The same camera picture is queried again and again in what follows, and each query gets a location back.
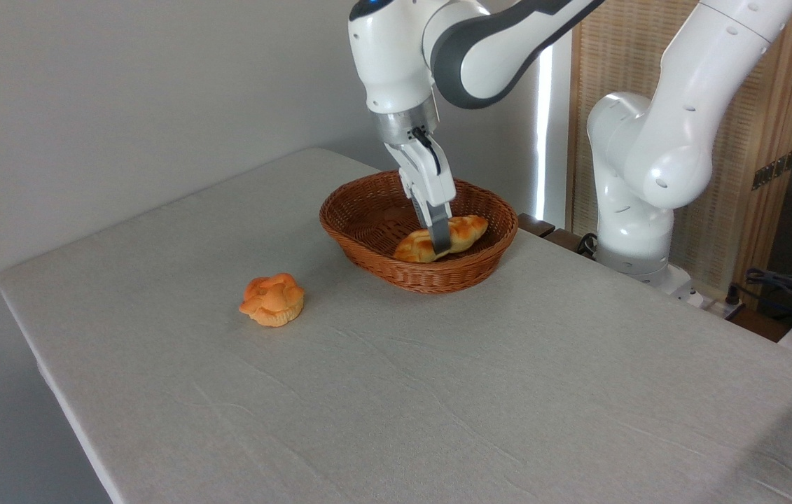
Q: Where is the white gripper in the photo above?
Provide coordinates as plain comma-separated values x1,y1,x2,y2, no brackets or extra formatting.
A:
385,129,457,257

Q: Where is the long braided bread loaf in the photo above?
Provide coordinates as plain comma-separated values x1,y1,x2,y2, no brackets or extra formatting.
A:
394,215,489,264

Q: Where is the round orange bread bun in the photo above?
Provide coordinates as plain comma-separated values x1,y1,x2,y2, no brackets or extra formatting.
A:
238,272,306,328

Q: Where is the brown wicker basket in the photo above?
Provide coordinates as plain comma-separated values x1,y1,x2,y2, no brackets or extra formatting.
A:
319,170,520,295

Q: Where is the dark wooden furniture piece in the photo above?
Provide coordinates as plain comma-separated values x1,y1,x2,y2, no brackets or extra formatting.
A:
517,213,596,260

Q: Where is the light grey tablecloth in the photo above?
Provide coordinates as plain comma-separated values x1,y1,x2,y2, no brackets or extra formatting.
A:
0,147,792,504

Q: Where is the white power strip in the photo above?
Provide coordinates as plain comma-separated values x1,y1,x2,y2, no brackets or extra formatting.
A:
690,290,744,320

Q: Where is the brass screen hinge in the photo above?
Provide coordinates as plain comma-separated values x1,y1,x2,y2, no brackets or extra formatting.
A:
751,148,792,191

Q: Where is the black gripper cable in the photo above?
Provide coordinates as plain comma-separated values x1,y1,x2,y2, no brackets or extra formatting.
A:
412,126,443,176

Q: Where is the black cable bundle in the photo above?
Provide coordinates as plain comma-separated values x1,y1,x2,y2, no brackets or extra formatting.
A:
728,267,792,330

